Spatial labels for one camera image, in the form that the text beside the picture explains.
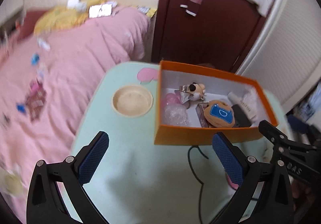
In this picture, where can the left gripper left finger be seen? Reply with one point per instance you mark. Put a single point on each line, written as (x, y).
(45, 203)

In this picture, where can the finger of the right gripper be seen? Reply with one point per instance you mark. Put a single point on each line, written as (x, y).
(302, 161)

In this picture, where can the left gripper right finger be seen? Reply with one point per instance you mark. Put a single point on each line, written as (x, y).
(275, 202)

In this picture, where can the black wallet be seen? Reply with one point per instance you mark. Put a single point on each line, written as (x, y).
(241, 119)

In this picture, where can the brown bear plush pouch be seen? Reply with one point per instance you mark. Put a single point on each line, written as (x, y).
(219, 114)

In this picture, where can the white cosmetic tube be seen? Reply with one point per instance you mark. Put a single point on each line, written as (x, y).
(234, 99)

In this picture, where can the brown playing card box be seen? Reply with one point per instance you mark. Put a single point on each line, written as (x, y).
(200, 108)

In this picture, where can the white cloth bag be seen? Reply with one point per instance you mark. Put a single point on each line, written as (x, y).
(250, 101)

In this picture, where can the orange cardboard box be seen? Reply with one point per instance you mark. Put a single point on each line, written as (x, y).
(218, 84)

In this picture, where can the cartoon head plush keychain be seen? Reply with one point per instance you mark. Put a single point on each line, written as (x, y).
(198, 91)

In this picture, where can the pink heart plastic case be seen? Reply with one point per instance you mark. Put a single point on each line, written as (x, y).
(171, 102)

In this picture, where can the silver metal funnel cup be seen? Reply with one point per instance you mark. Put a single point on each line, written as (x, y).
(183, 94)

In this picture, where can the mint green folding table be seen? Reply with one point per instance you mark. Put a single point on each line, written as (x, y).
(138, 181)

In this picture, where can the white louvered door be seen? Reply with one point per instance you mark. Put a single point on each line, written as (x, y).
(285, 58)

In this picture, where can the pink quilt bed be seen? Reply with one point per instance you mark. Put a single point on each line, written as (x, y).
(44, 93)

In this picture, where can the dark red wardrobe door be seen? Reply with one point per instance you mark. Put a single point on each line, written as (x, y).
(221, 34)

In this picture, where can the yellow pillow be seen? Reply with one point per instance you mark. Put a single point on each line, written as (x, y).
(61, 18)

